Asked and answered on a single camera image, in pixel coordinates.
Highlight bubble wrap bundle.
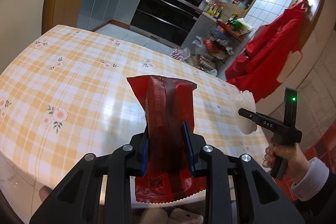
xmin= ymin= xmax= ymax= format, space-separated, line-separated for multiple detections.
xmin=230 ymin=90 xmax=257 ymax=135

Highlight dark red snack wrapper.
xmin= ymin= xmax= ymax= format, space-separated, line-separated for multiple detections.
xmin=127 ymin=75 xmax=206 ymax=203

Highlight white sleeve forearm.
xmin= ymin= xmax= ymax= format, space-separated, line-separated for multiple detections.
xmin=291 ymin=157 xmax=330 ymax=201

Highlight grey kitchen cabinets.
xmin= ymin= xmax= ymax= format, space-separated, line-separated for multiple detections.
xmin=77 ymin=0 xmax=140 ymax=30

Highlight right hand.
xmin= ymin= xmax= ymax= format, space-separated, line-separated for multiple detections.
xmin=262 ymin=136 xmax=312 ymax=184

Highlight red hanging cloth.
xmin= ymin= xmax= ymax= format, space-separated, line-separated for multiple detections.
xmin=225 ymin=1 xmax=307 ymax=102

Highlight yellow plaid floral tablecloth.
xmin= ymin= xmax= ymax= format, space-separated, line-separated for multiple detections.
xmin=0 ymin=24 xmax=268 ymax=209

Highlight black oven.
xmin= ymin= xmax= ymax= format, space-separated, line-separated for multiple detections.
xmin=130 ymin=0 xmax=203 ymax=46

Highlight wire rack with snacks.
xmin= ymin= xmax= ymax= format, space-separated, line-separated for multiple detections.
xmin=169 ymin=0 xmax=254 ymax=77

